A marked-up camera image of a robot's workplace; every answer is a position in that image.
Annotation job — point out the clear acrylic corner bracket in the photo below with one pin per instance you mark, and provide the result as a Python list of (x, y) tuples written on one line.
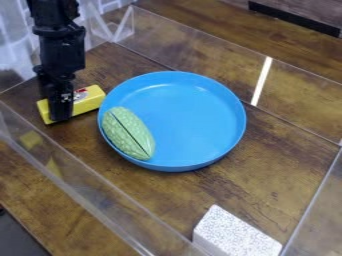
[(106, 31)]

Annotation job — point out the clear acrylic front wall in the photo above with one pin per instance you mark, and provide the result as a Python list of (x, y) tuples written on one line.
[(137, 226)]

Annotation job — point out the blue round tray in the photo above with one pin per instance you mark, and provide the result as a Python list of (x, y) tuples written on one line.
[(193, 114)]

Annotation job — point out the yellow block with label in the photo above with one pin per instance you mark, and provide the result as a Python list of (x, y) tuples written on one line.
[(87, 100)]

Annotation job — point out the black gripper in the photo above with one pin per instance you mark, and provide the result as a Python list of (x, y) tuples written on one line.
[(62, 52)]

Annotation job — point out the white speckled foam block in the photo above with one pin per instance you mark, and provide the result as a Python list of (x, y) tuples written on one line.
[(224, 235)]

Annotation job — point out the green bitter gourd toy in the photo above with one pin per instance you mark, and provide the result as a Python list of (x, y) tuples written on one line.
[(129, 133)]

